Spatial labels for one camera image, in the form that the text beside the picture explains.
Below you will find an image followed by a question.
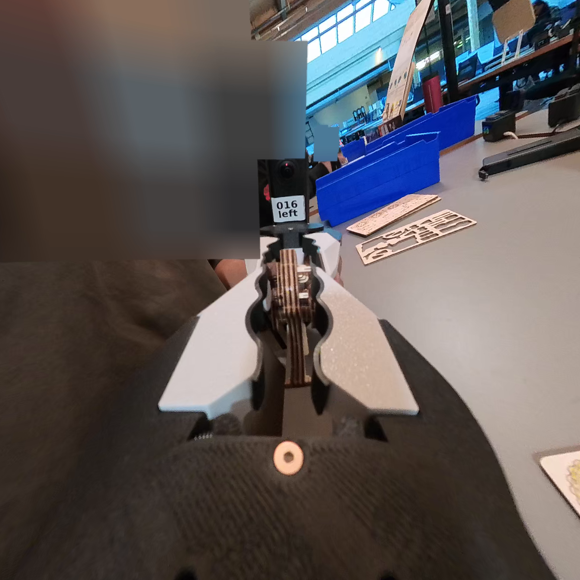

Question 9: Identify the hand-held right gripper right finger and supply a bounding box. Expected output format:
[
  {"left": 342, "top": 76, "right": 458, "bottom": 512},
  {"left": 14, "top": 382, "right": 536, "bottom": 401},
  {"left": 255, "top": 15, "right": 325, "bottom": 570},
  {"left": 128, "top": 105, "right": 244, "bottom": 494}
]
[{"left": 312, "top": 267, "right": 421, "bottom": 417}]

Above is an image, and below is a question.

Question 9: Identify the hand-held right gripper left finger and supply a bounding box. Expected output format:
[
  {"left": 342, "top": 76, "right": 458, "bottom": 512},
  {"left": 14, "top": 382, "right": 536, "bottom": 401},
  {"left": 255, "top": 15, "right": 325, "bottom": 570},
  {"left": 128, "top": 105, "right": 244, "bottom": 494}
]
[{"left": 159, "top": 263, "right": 269, "bottom": 418}]

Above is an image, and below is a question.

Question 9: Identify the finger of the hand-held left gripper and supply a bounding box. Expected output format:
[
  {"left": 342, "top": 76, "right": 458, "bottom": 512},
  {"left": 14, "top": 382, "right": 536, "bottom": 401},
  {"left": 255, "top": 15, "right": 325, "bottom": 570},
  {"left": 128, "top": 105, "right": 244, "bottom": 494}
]
[
  {"left": 259, "top": 235, "right": 284, "bottom": 272},
  {"left": 304, "top": 231, "right": 342, "bottom": 281}
]

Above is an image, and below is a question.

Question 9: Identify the wooden model assembly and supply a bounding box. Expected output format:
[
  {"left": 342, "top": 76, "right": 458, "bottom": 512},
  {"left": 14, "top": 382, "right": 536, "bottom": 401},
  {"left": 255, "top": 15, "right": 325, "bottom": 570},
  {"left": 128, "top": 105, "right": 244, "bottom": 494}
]
[{"left": 265, "top": 248, "right": 316, "bottom": 388}]

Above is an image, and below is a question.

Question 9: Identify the person's left forearm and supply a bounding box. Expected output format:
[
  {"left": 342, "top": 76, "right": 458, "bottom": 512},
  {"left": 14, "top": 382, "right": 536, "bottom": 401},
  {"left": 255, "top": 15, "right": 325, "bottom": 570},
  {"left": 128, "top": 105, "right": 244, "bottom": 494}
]
[{"left": 213, "top": 259, "right": 249, "bottom": 291}]

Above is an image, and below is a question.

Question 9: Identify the grey desk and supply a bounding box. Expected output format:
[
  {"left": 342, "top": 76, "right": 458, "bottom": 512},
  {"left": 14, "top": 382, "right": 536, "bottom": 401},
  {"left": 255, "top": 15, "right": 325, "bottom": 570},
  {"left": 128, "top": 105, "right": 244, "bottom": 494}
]
[{"left": 260, "top": 106, "right": 580, "bottom": 580}]

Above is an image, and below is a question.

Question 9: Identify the brown background desk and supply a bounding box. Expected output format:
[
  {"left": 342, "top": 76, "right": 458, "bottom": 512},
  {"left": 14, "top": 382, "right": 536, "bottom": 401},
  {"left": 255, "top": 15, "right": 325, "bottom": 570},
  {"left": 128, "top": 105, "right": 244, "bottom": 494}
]
[{"left": 458, "top": 32, "right": 580, "bottom": 93}]

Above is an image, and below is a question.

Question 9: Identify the slotted wooden puzzle sheet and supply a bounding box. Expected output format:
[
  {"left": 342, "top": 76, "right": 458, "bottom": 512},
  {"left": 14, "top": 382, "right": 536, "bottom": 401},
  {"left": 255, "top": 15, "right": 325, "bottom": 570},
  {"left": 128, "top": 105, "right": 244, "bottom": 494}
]
[{"left": 356, "top": 209, "right": 477, "bottom": 266}]

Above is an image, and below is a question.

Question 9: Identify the engraved wooden puzzle sheet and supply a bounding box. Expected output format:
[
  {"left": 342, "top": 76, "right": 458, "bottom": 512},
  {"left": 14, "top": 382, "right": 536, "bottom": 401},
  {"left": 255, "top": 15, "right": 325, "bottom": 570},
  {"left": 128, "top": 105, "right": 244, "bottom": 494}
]
[{"left": 346, "top": 194, "right": 441, "bottom": 237}]

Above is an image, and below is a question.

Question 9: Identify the blue plastic bin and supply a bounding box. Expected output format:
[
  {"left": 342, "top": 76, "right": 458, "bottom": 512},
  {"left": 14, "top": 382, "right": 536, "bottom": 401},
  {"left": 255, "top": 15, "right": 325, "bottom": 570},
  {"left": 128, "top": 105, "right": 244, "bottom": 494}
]
[
  {"left": 340, "top": 95, "right": 477, "bottom": 157},
  {"left": 316, "top": 131, "right": 441, "bottom": 227}
]

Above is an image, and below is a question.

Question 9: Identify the person's brown shirt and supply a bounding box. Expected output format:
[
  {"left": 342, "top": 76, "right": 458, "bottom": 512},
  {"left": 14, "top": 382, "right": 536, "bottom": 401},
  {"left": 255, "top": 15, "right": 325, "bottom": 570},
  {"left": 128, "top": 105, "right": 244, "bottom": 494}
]
[{"left": 0, "top": 260, "right": 228, "bottom": 580}]

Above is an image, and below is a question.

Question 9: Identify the tan instruction board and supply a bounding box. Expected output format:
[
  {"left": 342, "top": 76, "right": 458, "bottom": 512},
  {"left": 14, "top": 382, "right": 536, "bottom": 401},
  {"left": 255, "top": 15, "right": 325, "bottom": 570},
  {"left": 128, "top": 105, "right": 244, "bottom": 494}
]
[{"left": 383, "top": 0, "right": 433, "bottom": 123}]

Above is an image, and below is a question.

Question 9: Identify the red bottle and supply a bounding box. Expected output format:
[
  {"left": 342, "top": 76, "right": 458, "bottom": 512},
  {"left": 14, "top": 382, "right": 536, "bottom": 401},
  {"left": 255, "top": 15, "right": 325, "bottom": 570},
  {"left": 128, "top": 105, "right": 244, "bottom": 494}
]
[{"left": 422, "top": 72, "right": 442, "bottom": 114}]

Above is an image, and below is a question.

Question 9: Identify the black pole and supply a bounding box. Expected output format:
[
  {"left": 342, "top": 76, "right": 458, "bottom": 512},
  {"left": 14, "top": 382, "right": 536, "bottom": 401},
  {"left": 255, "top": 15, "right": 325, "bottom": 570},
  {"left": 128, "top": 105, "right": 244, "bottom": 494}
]
[{"left": 437, "top": 0, "right": 459, "bottom": 102}]

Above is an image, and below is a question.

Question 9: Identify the black power bank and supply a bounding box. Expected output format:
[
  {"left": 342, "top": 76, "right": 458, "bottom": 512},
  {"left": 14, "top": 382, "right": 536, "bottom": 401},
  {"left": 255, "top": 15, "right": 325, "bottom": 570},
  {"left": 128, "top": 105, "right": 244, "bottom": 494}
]
[{"left": 479, "top": 129, "right": 580, "bottom": 182}]

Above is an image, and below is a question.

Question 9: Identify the wooden puzzle sheet with wheels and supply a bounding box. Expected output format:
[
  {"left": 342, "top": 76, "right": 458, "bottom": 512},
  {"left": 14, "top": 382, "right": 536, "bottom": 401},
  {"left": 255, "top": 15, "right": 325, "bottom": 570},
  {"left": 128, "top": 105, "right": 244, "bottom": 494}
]
[{"left": 539, "top": 451, "right": 580, "bottom": 517}]

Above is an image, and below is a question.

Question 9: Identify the white stand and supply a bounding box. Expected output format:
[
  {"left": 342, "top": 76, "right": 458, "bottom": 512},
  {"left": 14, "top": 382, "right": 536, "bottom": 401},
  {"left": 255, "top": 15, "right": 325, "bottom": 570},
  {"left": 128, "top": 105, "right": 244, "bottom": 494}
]
[{"left": 501, "top": 29, "right": 526, "bottom": 62}]

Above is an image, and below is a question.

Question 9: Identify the black and tan panel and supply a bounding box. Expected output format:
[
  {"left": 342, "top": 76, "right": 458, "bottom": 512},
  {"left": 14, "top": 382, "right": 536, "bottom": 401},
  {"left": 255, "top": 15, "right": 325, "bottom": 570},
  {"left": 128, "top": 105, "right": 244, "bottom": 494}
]
[{"left": 491, "top": 0, "right": 537, "bottom": 32}]

